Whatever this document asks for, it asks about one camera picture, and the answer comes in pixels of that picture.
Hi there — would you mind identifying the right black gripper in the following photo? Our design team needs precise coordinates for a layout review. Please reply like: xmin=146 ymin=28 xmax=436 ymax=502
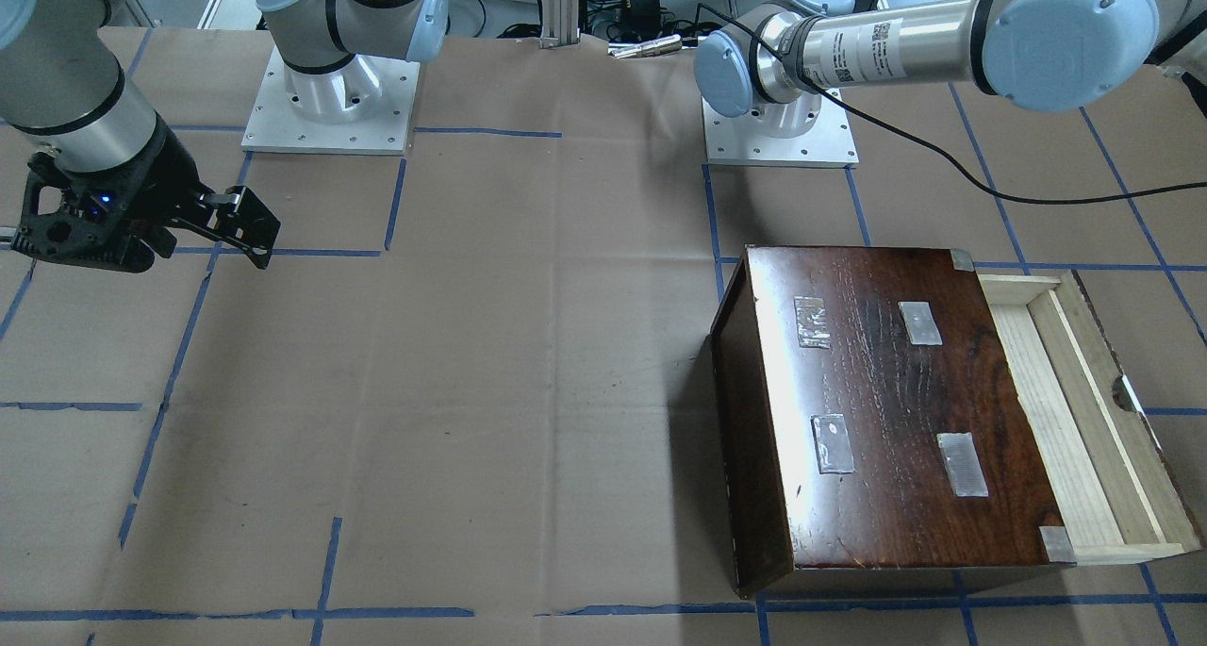
xmin=11 ymin=120 xmax=281 ymax=273

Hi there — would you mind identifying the light wooden drawer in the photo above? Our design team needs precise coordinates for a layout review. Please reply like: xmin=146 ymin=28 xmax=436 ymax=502
xmin=980 ymin=273 xmax=1205 ymax=566

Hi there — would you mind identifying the dark wooden drawer box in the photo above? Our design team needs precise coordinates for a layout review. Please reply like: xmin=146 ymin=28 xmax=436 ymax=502
xmin=709 ymin=245 xmax=1075 ymax=598

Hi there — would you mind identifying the brown paper table cover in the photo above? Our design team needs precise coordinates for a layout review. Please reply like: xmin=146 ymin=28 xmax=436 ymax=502
xmin=1 ymin=27 xmax=1205 ymax=645

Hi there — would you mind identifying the black power adapter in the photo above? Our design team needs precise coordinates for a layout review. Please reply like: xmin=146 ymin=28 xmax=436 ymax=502
xmin=618 ymin=0 xmax=661 ymax=40

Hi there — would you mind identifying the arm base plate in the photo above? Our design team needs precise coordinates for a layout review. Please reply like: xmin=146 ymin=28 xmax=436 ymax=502
xmin=702 ymin=94 xmax=859 ymax=168
xmin=241 ymin=50 xmax=422 ymax=157

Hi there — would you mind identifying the aluminium frame post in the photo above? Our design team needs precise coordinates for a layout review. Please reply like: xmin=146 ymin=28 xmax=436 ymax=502
xmin=537 ymin=0 xmax=587 ymax=50

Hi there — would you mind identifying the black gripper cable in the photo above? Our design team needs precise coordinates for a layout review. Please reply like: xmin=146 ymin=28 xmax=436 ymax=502
xmin=698 ymin=2 xmax=1207 ymax=206

